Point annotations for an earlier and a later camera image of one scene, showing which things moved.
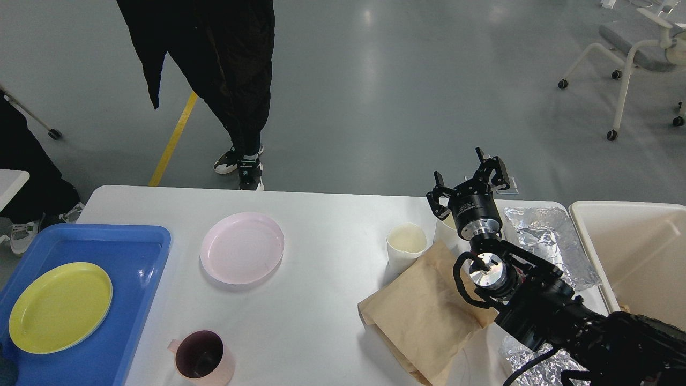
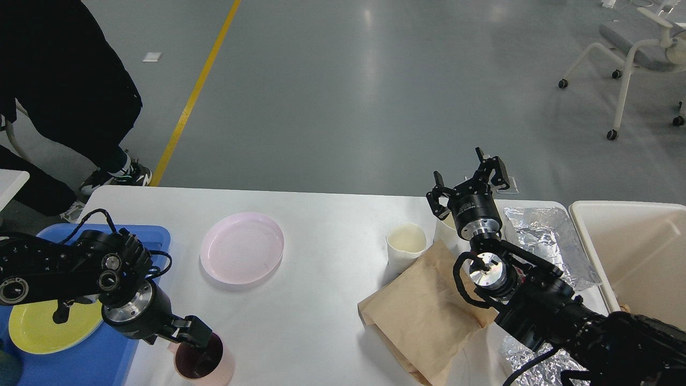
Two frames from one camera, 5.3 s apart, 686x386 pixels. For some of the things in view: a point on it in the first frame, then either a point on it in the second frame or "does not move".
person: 223,50 -> 59,71
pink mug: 202,358 does not move
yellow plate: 58,306 does not move
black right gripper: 475,213 does not move
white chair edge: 54,133 -> 22,136
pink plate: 242,248 does not move
